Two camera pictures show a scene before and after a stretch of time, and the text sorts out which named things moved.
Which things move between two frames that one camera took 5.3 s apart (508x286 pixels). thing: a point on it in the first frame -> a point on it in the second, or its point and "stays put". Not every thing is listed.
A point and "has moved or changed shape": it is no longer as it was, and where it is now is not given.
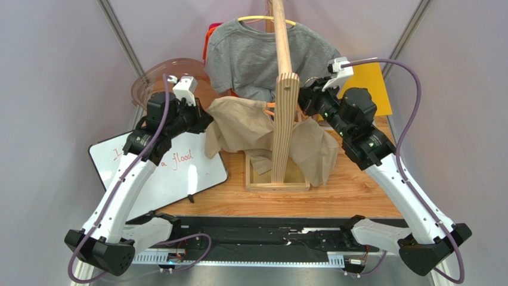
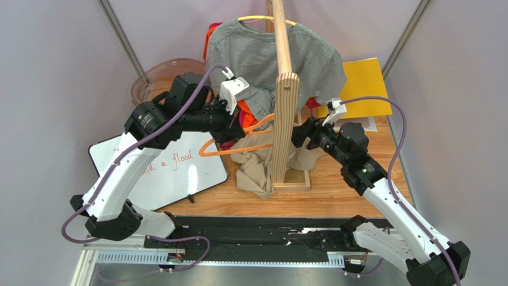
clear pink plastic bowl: x=151 y=81 stays put
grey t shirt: x=241 y=58 stays put
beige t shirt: x=240 y=124 has moved or changed shape
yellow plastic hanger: x=264 y=17 stays put
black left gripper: x=202 y=119 -> x=232 y=128
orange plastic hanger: x=273 y=112 -> x=250 y=130
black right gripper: x=306 y=100 -> x=303 y=132
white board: x=189 y=168 stays put
